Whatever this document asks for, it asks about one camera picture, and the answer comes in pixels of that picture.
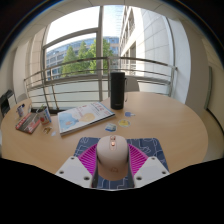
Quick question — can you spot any light illustrated magazine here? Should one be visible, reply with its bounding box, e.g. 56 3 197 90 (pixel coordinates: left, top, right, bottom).
57 101 116 136

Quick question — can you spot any small white printed can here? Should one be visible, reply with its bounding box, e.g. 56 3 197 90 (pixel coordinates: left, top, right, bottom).
16 103 26 118

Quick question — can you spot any white chair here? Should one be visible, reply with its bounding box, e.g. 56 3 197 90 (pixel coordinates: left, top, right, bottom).
15 92 29 104
124 76 140 93

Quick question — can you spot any black printer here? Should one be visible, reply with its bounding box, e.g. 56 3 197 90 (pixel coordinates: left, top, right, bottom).
0 89 16 118

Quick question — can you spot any tall black mug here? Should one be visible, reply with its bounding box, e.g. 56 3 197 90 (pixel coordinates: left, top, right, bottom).
110 71 127 111

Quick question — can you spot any metal window railing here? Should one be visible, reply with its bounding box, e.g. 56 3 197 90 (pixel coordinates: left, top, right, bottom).
23 56 178 111

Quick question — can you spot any blue square sticker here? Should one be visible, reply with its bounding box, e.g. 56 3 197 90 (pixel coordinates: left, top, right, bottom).
104 123 118 133

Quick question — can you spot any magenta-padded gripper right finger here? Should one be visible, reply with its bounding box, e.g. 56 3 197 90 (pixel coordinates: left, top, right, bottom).
128 143 170 188

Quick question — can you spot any blue patterned mouse pad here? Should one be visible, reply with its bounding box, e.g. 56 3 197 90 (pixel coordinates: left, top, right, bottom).
73 137 169 190

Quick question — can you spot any red and black magazine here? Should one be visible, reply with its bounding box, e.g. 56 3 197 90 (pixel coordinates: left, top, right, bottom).
15 112 42 135

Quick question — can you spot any yellow round sticker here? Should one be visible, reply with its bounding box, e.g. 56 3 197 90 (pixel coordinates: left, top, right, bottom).
118 119 131 128

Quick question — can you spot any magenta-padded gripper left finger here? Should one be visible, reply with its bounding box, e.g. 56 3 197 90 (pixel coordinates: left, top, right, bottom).
54 143 98 189

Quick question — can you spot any pale pink computer mouse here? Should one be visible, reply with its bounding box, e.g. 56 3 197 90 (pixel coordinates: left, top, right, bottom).
95 134 130 182

